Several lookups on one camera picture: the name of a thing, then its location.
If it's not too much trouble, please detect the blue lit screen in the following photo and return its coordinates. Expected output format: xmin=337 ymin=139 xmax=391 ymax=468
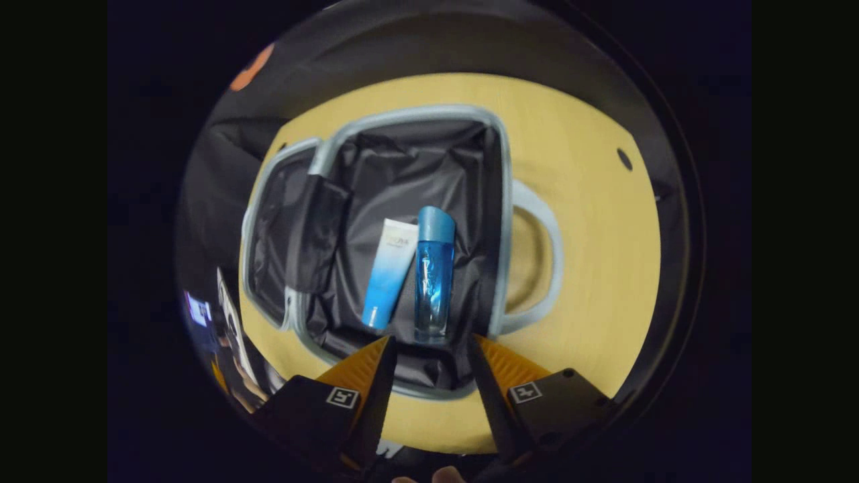
xmin=185 ymin=290 xmax=215 ymax=329

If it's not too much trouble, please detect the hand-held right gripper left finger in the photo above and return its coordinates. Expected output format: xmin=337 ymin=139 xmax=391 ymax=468
xmin=250 ymin=334 xmax=399 ymax=472

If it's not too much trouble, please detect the blue glass skin care bottle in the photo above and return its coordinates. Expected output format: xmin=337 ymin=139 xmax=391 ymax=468
xmin=413 ymin=206 xmax=456 ymax=344

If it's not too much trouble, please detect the white and blue cream tube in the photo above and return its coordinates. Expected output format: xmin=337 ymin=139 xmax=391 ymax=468
xmin=361 ymin=218 xmax=419 ymax=331

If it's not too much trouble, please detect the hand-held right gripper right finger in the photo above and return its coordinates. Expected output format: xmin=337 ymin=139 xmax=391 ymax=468
xmin=465 ymin=332 xmax=616 ymax=465

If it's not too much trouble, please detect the light blue suitcase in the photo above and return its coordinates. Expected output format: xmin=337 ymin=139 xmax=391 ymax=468
xmin=240 ymin=104 xmax=564 ymax=401

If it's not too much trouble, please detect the white printed board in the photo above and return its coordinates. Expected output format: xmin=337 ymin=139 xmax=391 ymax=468
xmin=216 ymin=267 xmax=259 ymax=384

